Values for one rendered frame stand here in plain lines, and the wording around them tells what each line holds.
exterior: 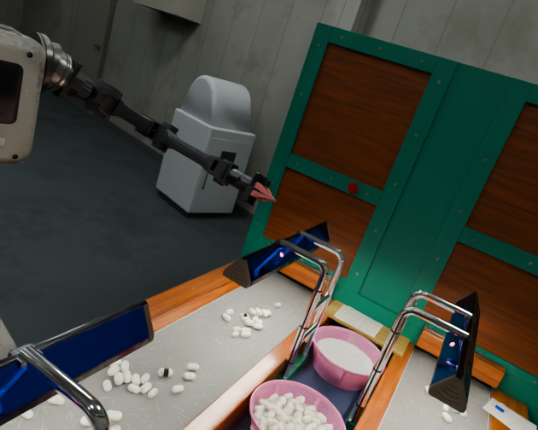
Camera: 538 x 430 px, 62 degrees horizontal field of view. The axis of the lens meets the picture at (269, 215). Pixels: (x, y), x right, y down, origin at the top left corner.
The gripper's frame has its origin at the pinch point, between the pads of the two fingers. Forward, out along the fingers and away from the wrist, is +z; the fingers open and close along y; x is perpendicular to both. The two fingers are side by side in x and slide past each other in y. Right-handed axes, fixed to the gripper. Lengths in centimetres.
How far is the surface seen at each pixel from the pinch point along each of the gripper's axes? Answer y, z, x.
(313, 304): 20.6, 26.7, -6.6
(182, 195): 39, -234, -192
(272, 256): 14.1, 14.3, 6.3
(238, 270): 20.3, 16.1, 20.3
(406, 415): 37, 58, -36
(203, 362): 51, 12, 6
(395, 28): -173, -122, -198
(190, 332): 49.4, -1.1, 1.5
